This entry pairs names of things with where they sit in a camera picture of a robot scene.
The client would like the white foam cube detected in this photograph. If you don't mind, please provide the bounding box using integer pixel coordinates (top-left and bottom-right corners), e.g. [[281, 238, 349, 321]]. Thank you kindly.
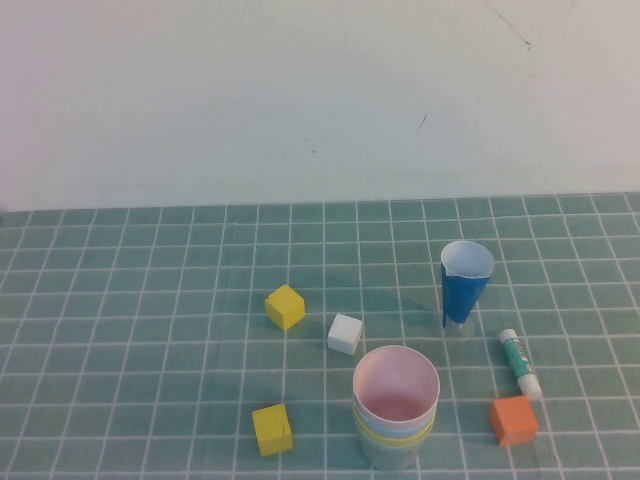
[[326, 312, 365, 357]]

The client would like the light blue plastic cup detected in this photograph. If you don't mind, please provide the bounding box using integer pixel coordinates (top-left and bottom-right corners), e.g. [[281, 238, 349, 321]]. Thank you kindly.
[[353, 399, 437, 437]]

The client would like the green white glue stick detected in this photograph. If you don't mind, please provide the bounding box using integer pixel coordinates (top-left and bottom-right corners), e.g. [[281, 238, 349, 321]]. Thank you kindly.
[[497, 328, 544, 401]]

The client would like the pink plastic cup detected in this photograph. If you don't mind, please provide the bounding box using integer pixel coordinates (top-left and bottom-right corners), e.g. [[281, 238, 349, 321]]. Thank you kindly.
[[351, 344, 442, 424]]

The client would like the green white-grid tablecloth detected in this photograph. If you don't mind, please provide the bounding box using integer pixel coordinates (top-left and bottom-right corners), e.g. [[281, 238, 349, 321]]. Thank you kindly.
[[0, 193, 640, 480]]

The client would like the blue paper cone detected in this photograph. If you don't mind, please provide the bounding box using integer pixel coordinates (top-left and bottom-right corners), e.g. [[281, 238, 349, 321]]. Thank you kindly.
[[440, 240, 496, 329]]

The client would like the orange foam cube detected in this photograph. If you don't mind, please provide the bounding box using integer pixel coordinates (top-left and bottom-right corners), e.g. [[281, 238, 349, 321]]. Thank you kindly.
[[488, 395, 540, 447]]

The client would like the yellow plastic cup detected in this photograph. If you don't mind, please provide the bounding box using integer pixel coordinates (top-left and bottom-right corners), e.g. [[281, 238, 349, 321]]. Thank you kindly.
[[353, 412, 435, 447]]

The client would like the green plastic cup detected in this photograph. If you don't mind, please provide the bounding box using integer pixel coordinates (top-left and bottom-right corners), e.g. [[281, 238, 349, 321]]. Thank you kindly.
[[357, 427, 432, 471]]

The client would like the yellow foam cube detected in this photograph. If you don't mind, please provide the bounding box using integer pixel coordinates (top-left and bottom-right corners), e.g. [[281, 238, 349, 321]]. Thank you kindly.
[[264, 283, 307, 333], [251, 402, 294, 458]]

